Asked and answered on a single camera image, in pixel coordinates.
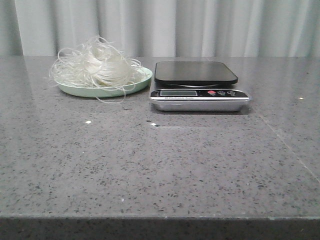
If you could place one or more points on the white vermicelli noodle bundle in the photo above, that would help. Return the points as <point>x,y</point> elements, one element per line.
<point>95,63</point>

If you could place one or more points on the light green round plate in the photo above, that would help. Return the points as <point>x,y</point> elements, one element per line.
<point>110,92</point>

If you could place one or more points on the black silver kitchen scale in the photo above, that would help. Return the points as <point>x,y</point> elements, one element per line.
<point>195,86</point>

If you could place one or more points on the white pleated curtain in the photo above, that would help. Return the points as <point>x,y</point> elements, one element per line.
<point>164,28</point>

